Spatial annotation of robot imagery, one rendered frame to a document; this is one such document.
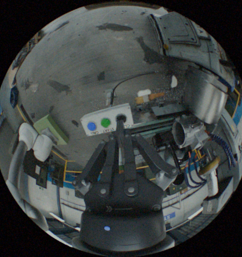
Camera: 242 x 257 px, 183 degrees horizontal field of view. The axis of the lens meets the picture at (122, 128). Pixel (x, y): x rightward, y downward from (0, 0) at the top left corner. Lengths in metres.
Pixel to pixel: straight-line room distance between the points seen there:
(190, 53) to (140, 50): 0.26
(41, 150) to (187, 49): 1.01
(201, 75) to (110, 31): 0.44
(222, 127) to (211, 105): 0.35
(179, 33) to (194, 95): 0.26
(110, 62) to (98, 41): 0.15
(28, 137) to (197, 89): 0.98
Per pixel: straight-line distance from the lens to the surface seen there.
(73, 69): 0.51
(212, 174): 0.58
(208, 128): 0.62
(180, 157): 0.74
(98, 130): 0.29
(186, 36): 0.35
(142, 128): 0.60
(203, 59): 0.32
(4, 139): 6.42
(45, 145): 0.79
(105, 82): 0.49
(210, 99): 0.35
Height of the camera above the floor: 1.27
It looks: 42 degrees down
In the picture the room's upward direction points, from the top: 172 degrees clockwise
